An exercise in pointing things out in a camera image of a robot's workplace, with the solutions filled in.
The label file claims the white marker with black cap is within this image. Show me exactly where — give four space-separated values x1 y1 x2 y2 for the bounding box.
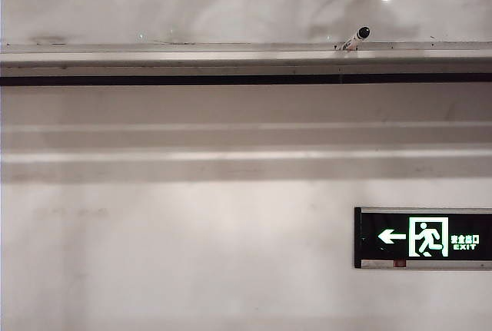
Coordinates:
333 26 372 53

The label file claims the white whiteboard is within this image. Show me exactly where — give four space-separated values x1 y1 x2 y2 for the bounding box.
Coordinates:
0 0 492 46

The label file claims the black green exit sign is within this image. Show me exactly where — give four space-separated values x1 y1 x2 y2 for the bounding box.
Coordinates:
354 207 492 270

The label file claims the aluminium whiteboard tray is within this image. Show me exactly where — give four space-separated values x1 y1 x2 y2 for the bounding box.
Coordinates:
0 41 492 88

